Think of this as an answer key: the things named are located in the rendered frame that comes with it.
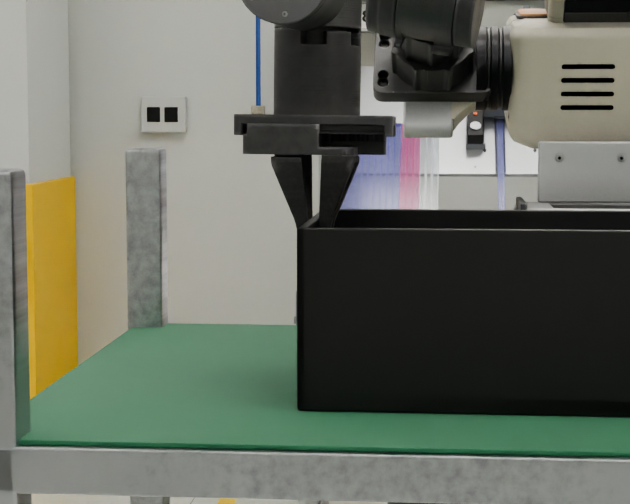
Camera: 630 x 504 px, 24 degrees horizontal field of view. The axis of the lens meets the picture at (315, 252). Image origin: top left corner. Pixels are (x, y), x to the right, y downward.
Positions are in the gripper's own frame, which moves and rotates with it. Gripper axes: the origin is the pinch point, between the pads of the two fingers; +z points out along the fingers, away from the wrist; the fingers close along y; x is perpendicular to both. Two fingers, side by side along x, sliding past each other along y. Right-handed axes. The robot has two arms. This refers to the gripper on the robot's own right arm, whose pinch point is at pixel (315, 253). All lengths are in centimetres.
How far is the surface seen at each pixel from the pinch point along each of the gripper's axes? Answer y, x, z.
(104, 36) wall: -109, 393, -40
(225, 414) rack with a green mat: -4.4, -9.9, 9.0
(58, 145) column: -120, 376, -3
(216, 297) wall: -70, 395, 48
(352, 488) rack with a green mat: 3.8, -17.9, 11.3
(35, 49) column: -120, 350, -33
